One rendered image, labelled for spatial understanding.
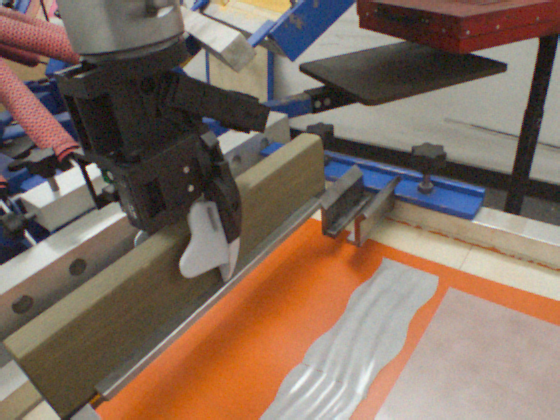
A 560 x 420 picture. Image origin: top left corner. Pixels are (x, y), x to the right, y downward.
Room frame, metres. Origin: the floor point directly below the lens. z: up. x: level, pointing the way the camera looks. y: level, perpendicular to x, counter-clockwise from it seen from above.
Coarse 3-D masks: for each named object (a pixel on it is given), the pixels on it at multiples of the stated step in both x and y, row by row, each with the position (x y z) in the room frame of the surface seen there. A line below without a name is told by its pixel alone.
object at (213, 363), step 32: (192, 352) 0.28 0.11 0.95; (224, 352) 0.28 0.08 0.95; (256, 352) 0.27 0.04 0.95; (160, 384) 0.25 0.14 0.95; (192, 384) 0.24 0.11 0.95; (224, 384) 0.24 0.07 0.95; (256, 384) 0.23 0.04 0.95; (128, 416) 0.22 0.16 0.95; (160, 416) 0.21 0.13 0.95; (192, 416) 0.21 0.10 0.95; (224, 416) 0.21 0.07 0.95; (256, 416) 0.20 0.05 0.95; (352, 416) 0.19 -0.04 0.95; (384, 416) 0.19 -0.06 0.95
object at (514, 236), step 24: (408, 216) 0.44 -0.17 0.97; (432, 216) 0.42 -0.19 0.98; (480, 216) 0.40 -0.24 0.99; (504, 216) 0.39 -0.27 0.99; (456, 240) 0.40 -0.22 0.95; (480, 240) 0.38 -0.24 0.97; (504, 240) 0.36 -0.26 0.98; (528, 240) 0.35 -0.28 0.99; (552, 240) 0.34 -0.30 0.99; (552, 264) 0.33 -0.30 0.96; (0, 384) 0.24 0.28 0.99; (24, 384) 0.24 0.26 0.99; (0, 408) 0.22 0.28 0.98; (24, 408) 0.23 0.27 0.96
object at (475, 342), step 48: (288, 240) 0.45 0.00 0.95; (336, 240) 0.43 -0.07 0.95; (240, 288) 0.37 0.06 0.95; (288, 288) 0.36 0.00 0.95; (336, 288) 0.35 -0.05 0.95; (480, 288) 0.31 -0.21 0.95; (288, 336) 0.29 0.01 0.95; (432, 336) 0.26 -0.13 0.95; (480, 336) 0.25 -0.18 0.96; (528, 336) 0.24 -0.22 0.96; (384, 384) 0.22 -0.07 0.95; (432, 384) 0.21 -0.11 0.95; (480, 384) 0.20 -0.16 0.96; (528, 384) 0.19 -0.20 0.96
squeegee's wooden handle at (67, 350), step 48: (288, 144) 0.42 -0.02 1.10; (240, 192) 0.34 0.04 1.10; (288, 192) 0.38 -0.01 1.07; (240, 240) 0.32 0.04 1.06; (96, 288) 0.23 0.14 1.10; (144, 288) 0.24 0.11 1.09; (192, 288) 0.27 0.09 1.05; (48, 336) 0.19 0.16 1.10; (96, 336) 0.21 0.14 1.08; (144, 336) 0.23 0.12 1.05; (48, 384) 0.17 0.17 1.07; (96, 384) 0.19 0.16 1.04
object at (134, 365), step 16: (304, 208) 0.39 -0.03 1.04; (288, 224) 0.37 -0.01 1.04; (272, 240) 0.34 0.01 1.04; (256, 256) 0.32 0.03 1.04; (240, 272) 0.30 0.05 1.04; (208, 288) 0.28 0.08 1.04; (224, 288) 0.28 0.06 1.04; (192, 304) 0.26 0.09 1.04; (208, 304) 0.27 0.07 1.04; (176, 320) 0.25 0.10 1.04; (192, 320) 0.25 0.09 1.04; (160, 336) 0.23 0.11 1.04; (176, 336) 0.24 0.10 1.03; (144, 352) 0.22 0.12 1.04; (160, 352) 0.22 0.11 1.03; (128, 368) 0.20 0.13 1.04; (144, 368) 0.21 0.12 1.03; (112, 384) 0.19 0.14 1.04; (128, 384) 0.20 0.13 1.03
